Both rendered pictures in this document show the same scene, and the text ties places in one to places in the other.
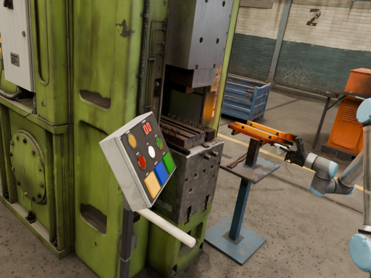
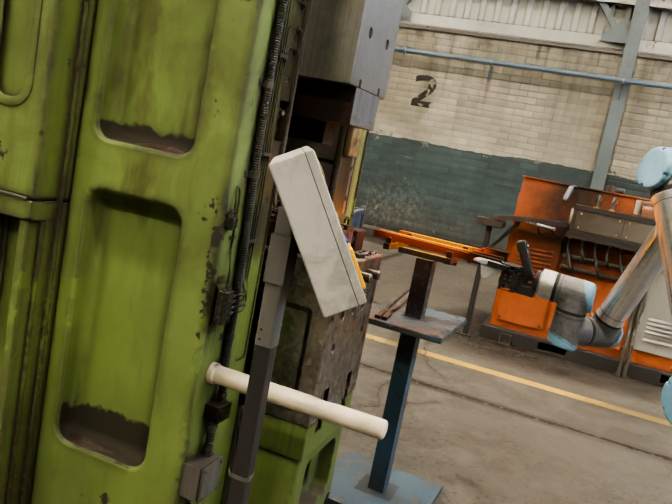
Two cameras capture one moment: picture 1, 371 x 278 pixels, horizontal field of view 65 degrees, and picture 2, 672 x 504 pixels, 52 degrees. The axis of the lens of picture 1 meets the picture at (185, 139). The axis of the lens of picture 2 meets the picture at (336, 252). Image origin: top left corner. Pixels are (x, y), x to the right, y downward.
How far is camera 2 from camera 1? 64 cm
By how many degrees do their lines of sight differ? 20
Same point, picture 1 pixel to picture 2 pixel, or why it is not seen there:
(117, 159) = (306, 199)
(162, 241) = (261, 481)
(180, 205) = (316, 379)
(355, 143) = (541, 316)
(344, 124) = not seen: hidden behind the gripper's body
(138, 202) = (341, 294)
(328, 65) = (457, 185)
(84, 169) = (82, 312)
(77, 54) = (106, 39)
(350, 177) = (620, 306)
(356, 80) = (534, 195)
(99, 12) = not seen: outside the picture
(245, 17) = not seen: hidden behind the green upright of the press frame
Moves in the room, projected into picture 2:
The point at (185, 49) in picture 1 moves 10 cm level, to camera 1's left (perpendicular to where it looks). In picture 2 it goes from (345, 45) to (306, 36)
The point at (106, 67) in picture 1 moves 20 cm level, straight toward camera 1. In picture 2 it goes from (177, 68) to (207, 69)
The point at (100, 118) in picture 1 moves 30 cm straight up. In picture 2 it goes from (161, 177) to (181, 45)
